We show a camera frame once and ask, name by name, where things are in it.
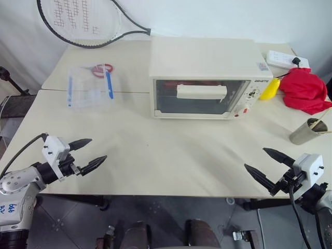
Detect clear zip bag blue seal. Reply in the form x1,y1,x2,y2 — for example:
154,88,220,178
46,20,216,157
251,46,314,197
66,63,118,113

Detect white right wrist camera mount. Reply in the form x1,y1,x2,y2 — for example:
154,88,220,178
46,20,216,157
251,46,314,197
293,153,324,201

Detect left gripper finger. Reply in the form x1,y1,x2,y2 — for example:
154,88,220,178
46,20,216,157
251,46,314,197
79,155,108,176
68,138,93,151

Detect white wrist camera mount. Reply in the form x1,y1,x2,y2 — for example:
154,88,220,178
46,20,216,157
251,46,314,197
293,153,324,201
41,134,71,183

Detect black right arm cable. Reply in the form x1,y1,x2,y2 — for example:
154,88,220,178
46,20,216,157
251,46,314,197
288,178,326,249

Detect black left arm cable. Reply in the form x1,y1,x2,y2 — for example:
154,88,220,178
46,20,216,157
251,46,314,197
0,132,49,180

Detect metal cup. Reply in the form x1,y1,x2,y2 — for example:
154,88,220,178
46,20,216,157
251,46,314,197
289,118,329,146

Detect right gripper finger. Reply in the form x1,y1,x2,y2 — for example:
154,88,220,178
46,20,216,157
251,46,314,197
244,163,276,193
262,147,297,167

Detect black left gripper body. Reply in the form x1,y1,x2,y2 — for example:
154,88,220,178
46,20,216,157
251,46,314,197
58,154,84,180

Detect black white tennis racket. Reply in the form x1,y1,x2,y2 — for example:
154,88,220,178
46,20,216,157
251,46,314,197
36,0,152,49

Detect black tripod stand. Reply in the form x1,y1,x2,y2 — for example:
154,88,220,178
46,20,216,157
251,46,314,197
0,66,30,95

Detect wooden stick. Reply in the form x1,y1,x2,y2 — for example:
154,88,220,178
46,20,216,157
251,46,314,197
310,109,332,134

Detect red cloth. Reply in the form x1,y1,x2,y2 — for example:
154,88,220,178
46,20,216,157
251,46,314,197
279,67,332,115

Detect glass oven door with handle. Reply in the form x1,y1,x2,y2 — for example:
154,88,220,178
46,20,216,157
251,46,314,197
153,78,252,115

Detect yellow banana shaped object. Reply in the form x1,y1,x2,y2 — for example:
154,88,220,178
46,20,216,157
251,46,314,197
258,77,281,101

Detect red handled scissors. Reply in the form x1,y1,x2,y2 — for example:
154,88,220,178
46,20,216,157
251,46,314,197
82,63,114,78

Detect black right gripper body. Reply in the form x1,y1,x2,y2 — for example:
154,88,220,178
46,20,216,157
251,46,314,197
268,167,306,197

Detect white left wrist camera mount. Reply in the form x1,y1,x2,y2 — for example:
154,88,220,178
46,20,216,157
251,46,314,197
41,134,71,183

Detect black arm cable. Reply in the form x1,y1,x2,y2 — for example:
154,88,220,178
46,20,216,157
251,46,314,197
288,178,326,249
0,132,49,180

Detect black mesh chair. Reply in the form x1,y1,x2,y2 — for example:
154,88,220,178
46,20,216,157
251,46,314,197
0,94,36,161

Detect white power strip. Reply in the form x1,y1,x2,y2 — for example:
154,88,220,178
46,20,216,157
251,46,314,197
266,50,310,70

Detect cream toaster oven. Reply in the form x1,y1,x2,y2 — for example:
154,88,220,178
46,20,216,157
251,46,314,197
148,36,274,120

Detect metal clamp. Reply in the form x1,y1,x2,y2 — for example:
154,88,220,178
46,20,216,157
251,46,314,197
232,229,260,249
95,225,116,249

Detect black table foot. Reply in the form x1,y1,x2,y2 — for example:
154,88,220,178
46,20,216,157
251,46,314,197
242,198,295,211
38,194,113,211

